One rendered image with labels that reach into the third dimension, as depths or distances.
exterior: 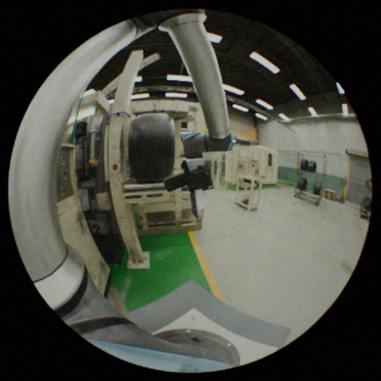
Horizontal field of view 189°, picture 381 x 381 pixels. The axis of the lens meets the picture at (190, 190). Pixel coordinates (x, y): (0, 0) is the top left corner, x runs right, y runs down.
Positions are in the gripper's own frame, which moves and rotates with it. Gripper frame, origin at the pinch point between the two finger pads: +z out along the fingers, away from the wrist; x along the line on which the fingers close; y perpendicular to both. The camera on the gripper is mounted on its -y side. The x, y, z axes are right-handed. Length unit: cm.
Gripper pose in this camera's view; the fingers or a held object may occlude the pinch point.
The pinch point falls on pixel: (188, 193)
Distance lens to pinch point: 25.1
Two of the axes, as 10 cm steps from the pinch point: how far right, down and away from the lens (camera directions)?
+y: 9.8, -1.9, -0.9
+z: -0.2, 3.6, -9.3
